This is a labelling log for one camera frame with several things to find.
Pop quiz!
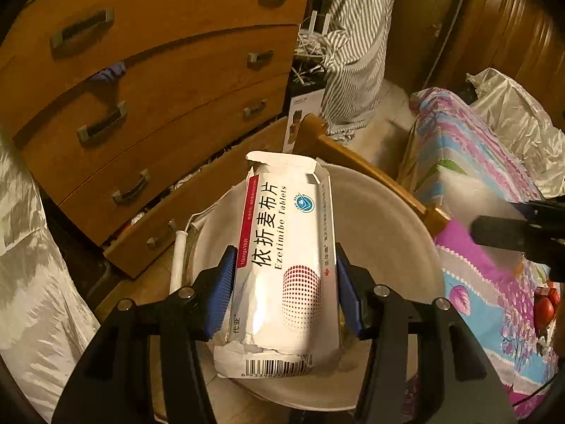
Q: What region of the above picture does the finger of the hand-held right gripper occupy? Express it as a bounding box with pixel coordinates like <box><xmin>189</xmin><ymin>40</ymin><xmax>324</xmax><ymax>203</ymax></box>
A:
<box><xmin>507</xmin><ymin>200</ymin><xmax>565</xmax><ymax>224</ymax></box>
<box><xmin>470</xmin><ymin>214</ymin><xmax>565</xmax><ymax>259</ymax></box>

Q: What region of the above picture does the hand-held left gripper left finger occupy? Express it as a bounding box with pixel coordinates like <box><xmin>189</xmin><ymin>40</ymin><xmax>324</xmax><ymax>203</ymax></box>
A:
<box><xmin>50</xmin><ymin>244</ymin><xmax>239</xmax><ymax>424</ymax></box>

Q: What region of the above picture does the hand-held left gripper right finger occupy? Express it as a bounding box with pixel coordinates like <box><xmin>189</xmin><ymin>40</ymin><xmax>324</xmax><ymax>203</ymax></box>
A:
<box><xmin>333</xmin><ymin>242</ymin><xmax>517</xmax><ymax>424</ymax></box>

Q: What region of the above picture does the white plastic basin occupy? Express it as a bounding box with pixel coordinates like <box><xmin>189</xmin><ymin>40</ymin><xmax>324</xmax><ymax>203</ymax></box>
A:
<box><xmin>170</xmin><ymin>163</ymin><xmax>446</xmax><ymax>412</ymax></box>

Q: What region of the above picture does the white medicine box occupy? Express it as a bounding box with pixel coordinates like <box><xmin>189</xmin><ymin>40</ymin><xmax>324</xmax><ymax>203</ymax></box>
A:
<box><xmin>213</xmin><ymin>150</ymin><xmax>343</xmax><ymax>379</ymax></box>

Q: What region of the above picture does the white plastic tube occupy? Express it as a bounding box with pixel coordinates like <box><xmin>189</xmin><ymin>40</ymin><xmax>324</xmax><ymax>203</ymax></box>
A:
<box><xmin>170</xmin><ymin>230</ymin><xmax>191</xmax><ymax>294</ymax></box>

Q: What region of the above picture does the floral printed bedsheet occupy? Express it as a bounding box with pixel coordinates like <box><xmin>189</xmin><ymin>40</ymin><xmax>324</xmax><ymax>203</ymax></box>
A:
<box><xmin>397</xmin><ymin>87</ymin><xmax>565</xmax><ymax>420</ymax></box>

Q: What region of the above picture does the red package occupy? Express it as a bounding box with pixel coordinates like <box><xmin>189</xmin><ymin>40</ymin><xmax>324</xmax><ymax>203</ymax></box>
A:
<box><xmin>534</xmin><ymin>287</ymin><xmax>561</xmax><ymax>330</ymax></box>

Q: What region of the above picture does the white satin cloth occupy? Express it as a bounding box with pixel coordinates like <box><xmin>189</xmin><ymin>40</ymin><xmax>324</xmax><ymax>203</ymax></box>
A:
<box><xmin>0</xmin><ymin>141</ymin><xmax>102</xmax><ymax>420</ymax></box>
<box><xmin>467</xmin><ymin>67</ymin><xmax>565</xmax><ymax>199</ymax></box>

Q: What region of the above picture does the wooden chair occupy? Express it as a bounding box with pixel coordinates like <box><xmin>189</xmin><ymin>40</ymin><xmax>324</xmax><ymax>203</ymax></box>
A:
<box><xmin>293</xmin><ymin>113</ymin><xmax>451</xmax><ymax>237</ymax></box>

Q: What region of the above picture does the dark wooden wardrobe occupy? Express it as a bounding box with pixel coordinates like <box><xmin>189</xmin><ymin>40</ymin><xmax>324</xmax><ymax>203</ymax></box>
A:
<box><xmin>459</xmin><ymin>0</ymin><xmax>565</xmax><ymax>126</ymax></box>

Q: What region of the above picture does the white cardboard box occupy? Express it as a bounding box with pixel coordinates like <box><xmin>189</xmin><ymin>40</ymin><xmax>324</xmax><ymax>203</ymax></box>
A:
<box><xmin>282</xmin><ymin>88</ymin><xmax>327</xmax><ymax>153</ymax></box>

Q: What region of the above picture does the grey striped cloth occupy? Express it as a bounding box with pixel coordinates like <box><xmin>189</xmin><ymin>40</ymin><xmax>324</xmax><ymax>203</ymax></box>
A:
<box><xmin>309</xmin><ymin>0</ymin><xmax>402</xmax><ymax>144</ymax></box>

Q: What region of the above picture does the wooden chest of drawers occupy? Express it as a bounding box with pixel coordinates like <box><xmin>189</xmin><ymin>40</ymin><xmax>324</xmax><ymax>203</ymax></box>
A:
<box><xmin>0</xmin><ymin>0</ymin><xmax>314</xmax><ymax>279</ymax></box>

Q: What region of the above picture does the dark wooden door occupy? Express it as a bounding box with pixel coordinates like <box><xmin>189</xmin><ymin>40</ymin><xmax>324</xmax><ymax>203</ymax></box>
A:
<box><xmin>384</xmin><ymin>0</ymin><xmax>473</xmax><ymax>93</ymax></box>

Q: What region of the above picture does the blue cloth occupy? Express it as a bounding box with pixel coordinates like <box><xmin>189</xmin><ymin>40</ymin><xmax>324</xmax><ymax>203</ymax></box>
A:
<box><xmin>90</xmin><ymin>63</ymin><xmax>128</xmax><ymax>82</ymax></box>

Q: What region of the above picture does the tangle of white cables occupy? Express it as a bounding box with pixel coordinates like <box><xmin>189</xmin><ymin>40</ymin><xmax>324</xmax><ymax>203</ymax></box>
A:
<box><xmin>289</xmin><ymin>11</ymin><xmax>337</xmax><ymax>84</ymax></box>

